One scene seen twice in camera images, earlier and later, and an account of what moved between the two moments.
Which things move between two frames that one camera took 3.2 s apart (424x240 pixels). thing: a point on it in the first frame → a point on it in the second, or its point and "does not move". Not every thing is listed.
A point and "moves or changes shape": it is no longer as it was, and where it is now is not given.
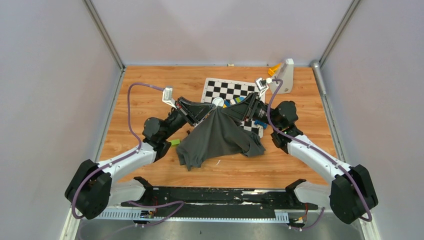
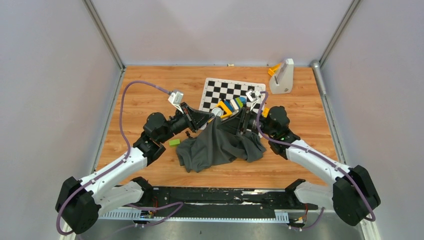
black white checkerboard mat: (227, 90) does not move
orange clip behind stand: (272, 70) does not move
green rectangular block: (175, 141) does not move
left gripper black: (193, 112) → (195, 118)
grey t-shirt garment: (216, 136) moves or changes shape
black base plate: (218, 202) does not move
